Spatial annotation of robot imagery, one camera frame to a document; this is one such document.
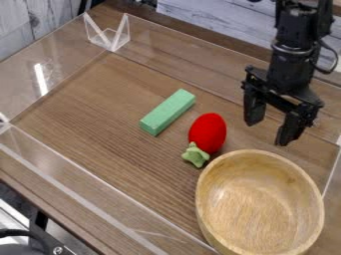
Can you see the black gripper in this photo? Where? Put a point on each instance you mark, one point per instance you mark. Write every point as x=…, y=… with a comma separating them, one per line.
x=282, y=86

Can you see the red plush strawberry toy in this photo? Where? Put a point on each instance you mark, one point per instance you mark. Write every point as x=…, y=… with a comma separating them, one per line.
x=206, y=137

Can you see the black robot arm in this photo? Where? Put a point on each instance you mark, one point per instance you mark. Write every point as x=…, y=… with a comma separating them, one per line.
x=302, y=25

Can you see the green rectangular block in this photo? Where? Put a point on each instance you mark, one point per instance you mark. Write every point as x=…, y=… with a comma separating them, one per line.
x=159, y=118

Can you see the wooden bowl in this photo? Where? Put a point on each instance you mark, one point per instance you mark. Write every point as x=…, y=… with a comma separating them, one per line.
x=258, y=205

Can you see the clear acrylic tray walls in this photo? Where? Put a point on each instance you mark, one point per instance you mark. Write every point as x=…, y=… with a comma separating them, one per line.
x=75, y=91

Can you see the black table leg bracket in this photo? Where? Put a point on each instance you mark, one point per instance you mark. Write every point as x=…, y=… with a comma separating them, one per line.
x=61, y=242

